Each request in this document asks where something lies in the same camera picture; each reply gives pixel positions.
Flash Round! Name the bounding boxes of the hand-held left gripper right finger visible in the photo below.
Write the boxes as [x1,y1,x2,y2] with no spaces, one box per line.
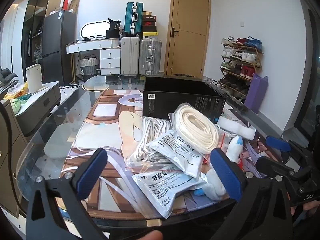
[210,147,293,240]

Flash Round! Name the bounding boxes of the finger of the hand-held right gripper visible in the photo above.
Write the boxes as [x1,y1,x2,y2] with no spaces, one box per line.
[265,135,313,161]
[255,156,313,181]

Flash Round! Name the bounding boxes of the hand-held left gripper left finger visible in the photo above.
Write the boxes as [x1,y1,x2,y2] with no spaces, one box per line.
[26,147,108,240]

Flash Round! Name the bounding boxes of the white and blue plush toy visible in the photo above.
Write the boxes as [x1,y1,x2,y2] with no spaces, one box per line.
[194,135,244,202]

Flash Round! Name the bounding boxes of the white foam wrap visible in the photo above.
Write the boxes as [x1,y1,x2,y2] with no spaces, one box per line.
[216,116,257,140]

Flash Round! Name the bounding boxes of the cream rope bag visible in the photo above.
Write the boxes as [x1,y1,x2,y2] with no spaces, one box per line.
[168,102,237,159]

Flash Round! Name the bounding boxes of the white medicine packet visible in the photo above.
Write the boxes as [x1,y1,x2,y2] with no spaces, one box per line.
[146,129,203,181]
[131,166,214,218]

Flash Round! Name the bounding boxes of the white cord bundle bag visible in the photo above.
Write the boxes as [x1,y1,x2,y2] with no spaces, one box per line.
[126,116,173,168]

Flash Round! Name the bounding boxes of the black cardboard box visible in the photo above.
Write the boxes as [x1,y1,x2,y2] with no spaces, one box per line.
[142,76,227,125]

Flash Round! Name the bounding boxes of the person's left hand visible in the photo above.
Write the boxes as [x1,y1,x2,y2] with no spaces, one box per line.
[136,230,163,240]

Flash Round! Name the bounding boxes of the printed desk mat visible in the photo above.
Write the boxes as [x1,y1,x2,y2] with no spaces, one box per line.
[61,89,272,221]

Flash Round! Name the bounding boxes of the purple bag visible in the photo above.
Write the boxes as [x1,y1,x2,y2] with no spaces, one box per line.
[244,74,269,115]

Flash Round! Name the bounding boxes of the wooden shoe rack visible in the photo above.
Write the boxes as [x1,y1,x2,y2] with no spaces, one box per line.
[219,42,263,102]

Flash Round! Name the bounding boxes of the grey sideboard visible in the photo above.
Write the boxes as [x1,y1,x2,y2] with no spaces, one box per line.
[0,81,62,137]

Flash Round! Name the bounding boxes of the rows of shoes on rack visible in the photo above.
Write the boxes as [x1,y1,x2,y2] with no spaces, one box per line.
[220,36,263,100]

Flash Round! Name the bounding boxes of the green plastic bag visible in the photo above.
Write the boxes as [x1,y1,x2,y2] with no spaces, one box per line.
[9,94,32,114]

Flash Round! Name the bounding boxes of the woven basket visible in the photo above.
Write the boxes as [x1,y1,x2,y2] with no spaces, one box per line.
[80,56,98,76]

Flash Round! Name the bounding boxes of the yellow plastic bag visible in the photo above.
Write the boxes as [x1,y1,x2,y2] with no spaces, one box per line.
[4,82,28,100]

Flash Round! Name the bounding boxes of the white kettle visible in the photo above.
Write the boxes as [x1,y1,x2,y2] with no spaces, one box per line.
[25,64,43,93]

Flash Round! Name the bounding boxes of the white vanity desk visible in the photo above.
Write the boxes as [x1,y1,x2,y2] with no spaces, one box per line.
[66,38,122,75]

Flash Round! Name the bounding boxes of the white suitcase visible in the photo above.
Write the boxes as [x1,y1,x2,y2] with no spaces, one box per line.
[120,37,140,75]

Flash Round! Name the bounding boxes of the grey bedding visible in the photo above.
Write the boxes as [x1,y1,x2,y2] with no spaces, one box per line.
[0,66,20,92]

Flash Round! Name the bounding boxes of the black refrigerator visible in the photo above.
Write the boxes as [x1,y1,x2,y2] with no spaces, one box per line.
[42,10,77,85]

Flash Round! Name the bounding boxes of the silver suitcase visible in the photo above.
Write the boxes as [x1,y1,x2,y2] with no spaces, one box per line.
[139,39,162,76]

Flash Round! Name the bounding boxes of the tan wooden door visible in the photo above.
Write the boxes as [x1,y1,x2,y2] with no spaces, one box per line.
[165,0,212,78]

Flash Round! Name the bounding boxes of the oval mirror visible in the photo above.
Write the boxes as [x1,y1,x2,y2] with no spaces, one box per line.
[80,21,111,39]

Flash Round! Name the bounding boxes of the black bag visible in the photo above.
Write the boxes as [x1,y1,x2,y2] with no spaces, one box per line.
[106,18,123,39]

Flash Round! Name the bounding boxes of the stack of shoe boxes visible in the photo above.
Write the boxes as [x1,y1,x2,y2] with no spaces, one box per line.
[142,11,159,39]

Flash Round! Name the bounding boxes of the teal suitcase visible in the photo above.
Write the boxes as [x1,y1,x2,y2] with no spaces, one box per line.
[124,2,144,37]

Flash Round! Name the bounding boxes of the dark glass cabinet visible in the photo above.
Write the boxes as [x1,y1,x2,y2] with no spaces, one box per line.
[21,0,64,67]

